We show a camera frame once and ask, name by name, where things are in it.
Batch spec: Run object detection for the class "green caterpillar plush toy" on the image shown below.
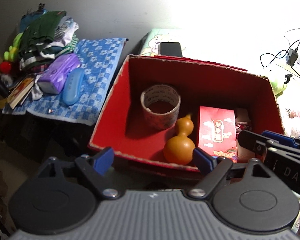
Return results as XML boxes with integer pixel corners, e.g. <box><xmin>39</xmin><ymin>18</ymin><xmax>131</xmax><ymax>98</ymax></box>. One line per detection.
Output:
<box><xmin>268</xmin><ymin>73</ymin><xmax>293</xmax><ymax>98</ymax></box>

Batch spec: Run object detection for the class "orange gourd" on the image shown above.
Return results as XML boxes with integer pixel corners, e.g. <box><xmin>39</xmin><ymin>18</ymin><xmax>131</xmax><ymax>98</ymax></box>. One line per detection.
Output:
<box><xmin>163</xmin><ymin>114</ymin><xmax>196</xmax><ymax>165</ymax></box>

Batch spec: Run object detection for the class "blue glasses case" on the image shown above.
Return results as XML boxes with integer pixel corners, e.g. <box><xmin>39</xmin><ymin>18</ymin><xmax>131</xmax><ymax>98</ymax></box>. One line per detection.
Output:
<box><xmin>62</xmin><ymin>68</ymin><xmax>84</xmax><ymax>105</ymax></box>

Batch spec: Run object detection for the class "blue checkered towel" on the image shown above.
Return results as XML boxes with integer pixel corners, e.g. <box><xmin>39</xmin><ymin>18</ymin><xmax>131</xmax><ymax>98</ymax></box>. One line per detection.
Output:
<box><xmin>1</xmin><ymin>37</ymin><xmax>127</xmax><ymax>126</ymax></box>

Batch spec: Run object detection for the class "red and green toy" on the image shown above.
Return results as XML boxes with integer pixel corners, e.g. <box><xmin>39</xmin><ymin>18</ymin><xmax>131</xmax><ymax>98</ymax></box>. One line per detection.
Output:
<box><xmin>0</xmin><ymin>33</ymin><xmax>23</xmax><ymax>74</ymax></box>

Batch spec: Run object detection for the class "brown packing tape roll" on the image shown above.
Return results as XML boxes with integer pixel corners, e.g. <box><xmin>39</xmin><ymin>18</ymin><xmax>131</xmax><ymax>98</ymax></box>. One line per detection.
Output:
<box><xmin>140</xmin><ymin>85</ymin><xmax>181</xmax><ymax>130</ymax></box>

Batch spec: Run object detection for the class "red envelope packet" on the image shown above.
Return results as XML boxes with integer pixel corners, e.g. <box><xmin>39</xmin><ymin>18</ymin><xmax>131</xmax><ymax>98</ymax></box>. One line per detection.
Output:
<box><xmin>197</xmin><ymin>106</ymin><xmax>237</xmax><ymax>163</ymax></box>

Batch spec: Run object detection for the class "black charger adapter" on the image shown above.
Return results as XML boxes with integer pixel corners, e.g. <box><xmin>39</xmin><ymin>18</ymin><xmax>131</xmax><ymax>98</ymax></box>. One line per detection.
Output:
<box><xmin>286</xmin><ymin>48</ymin><xmax>299</xmax><ymax>67</ymax></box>

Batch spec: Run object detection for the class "pink rabbit plush toy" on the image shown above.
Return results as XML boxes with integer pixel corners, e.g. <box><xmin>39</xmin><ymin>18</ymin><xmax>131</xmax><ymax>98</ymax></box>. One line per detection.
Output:
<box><xmin>285</xmin><ymin>108</ymin><xmax>300</xmax><ymax>139</ymax></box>

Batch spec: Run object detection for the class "pile of folded clothes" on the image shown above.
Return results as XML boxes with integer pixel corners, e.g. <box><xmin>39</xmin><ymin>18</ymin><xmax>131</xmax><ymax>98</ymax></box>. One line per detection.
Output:
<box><xmin>18</xmin><ymin>11</ymin><xmax>79</xmax><ymax>72</ymax></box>

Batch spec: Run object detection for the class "small book stack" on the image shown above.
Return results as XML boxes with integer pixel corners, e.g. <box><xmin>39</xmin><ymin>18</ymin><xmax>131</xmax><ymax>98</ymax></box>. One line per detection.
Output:
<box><xmin>7</xmin><ymin>75</ymin><xmax>36</xmax><ymax>109</ymax></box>

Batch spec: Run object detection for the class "red cardboard box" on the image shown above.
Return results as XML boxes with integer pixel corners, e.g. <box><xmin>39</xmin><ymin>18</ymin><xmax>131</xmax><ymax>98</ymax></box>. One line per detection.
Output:
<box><xmin>89</xmin><ymin>55</ymin><xmax>284</xmax><ymax>180</ymax></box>

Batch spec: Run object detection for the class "purple tissue pack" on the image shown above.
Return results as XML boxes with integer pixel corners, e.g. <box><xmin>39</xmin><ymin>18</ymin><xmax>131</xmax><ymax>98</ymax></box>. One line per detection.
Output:
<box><xmin>37</xmin><ymin>53</ymin><xmax>81</xmax><ymax>94</ymax></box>

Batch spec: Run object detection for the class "black smartphone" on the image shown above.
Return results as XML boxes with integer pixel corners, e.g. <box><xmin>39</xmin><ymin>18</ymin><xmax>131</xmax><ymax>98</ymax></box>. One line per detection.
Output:
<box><xmin>159</xmin><ymin>42</ymin><xmax>183</xmax><ymax>57</ymax></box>

